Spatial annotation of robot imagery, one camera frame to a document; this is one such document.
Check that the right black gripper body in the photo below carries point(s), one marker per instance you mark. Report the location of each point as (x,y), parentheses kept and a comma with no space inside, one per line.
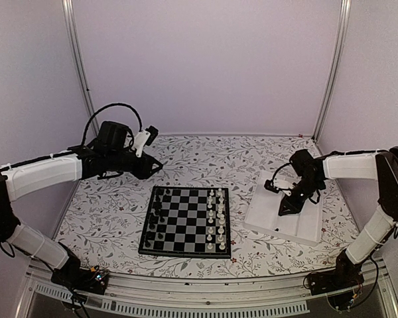
(308,189)

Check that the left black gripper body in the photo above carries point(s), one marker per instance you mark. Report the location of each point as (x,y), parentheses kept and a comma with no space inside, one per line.
(140,172)

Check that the black and grey chessboard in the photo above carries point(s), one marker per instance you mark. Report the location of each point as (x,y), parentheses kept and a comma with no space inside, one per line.
(184,228)

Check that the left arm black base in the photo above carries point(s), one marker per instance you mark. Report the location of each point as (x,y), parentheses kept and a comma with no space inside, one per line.
(93,280)

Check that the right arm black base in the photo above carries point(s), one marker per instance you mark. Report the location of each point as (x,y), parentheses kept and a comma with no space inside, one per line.
(341,286)

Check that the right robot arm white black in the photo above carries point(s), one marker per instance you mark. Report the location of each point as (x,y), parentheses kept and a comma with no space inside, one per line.
(372,172)

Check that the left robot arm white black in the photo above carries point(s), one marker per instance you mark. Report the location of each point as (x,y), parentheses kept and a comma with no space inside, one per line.
(113,152)

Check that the white chess pieces row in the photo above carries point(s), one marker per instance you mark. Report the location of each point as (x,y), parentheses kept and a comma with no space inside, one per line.
(216,222)

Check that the floral patterned table mat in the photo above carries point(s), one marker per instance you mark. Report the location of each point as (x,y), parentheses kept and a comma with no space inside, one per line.
(104,221)

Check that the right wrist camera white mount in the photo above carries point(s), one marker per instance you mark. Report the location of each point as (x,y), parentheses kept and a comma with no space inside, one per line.
(277,185)

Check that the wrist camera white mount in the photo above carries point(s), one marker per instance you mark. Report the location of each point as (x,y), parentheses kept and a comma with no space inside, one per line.
(277,185)
(144,138)

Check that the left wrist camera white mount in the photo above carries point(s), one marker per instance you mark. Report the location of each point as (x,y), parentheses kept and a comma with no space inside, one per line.
(144,138)

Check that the front aluminium rail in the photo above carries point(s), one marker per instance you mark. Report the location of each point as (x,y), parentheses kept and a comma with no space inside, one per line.
(268,296)

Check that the left aluminium frame post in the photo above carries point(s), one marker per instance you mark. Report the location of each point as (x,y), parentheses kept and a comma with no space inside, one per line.
(69,17)

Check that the aluminium frame post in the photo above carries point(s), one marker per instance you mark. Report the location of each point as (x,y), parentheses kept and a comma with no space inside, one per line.
(69,17)
(341,33)

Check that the right aluminium frame post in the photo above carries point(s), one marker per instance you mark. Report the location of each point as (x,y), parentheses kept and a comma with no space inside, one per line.
(341,33)

